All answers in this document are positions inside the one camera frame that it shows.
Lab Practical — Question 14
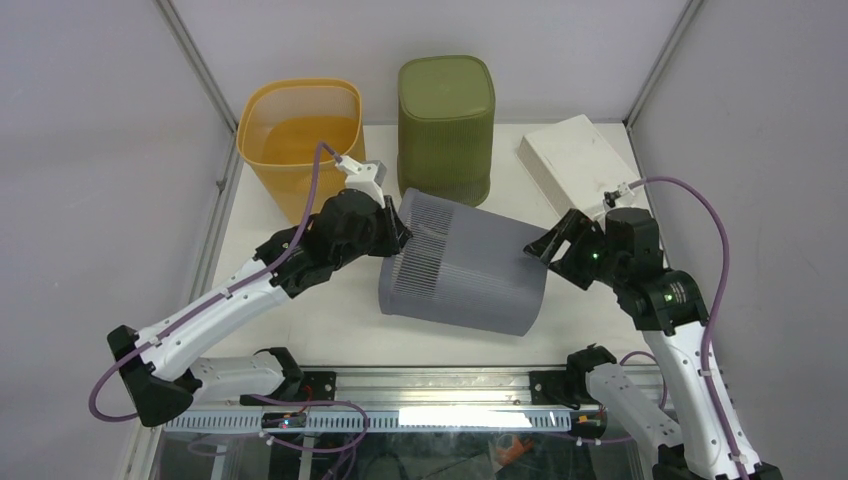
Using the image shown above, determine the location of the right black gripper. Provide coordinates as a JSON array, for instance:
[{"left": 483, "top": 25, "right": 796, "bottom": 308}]
[{"left": 522, "top": 208, "right": 625, "bottom": 291}]

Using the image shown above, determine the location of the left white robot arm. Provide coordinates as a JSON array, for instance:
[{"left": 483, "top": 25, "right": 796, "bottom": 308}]
[{"left": 107, "top": 189, "right": 412, "bottom": 427}]

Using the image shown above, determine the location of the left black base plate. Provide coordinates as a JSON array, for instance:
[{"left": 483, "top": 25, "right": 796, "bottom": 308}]
[{"left": 236, "top": 369, "right": 336, "bottom": 406}]

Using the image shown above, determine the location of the yellow slatted waste bin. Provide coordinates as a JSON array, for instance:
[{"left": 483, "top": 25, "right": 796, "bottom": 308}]
[{"left": 237, "top": 78, "right": 366, "bottom": 224}]

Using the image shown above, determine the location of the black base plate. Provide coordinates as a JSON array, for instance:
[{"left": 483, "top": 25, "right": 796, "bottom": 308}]
[
  {"left": 528, "top": 369, "right": 601, "bottom": 410},
  {"left": 236, "top": 369, "right": 336, "bottom": 406}
]

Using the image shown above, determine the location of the green slatted waste bin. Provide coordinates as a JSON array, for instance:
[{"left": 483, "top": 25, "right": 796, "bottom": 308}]
[{"left": 397, "top": 55, "right": 496, "bottom": 207}]

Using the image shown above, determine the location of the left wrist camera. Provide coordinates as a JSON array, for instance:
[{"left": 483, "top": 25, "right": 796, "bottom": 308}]
[{"left": 336, "top": 155, "right": 387, "bottom": 208}]

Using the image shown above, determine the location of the white slotted cable duct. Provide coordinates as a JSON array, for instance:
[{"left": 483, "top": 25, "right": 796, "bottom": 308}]
[{"left": 164, "top": 406, "right": 572, "bottom": 435}]

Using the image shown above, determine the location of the white perforated plastic basket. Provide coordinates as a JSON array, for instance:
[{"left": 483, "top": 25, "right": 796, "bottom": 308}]
[{"left": 516, "top": 114, "right": 637, "bottom": 218}]

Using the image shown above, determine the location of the orange object under table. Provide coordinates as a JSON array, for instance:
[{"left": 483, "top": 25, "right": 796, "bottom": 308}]
[{"left": 493, "top": 434, "right": 534, "bottom": 468}]

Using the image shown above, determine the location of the grey slatted waste bin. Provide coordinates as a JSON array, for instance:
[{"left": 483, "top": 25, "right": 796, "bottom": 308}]
[{"left": 378, "top": 189, "right": 547, "bottom": 337}]

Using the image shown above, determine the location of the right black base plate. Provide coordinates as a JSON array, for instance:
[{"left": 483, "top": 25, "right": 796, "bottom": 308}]
[{"left": 528, "top": 369, "right": 601, "bottom": 410}]

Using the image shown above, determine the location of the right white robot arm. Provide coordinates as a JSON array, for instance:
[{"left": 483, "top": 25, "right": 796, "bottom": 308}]
[{"left": 524, "top": 207, "right": 782, "bottom": 479}]

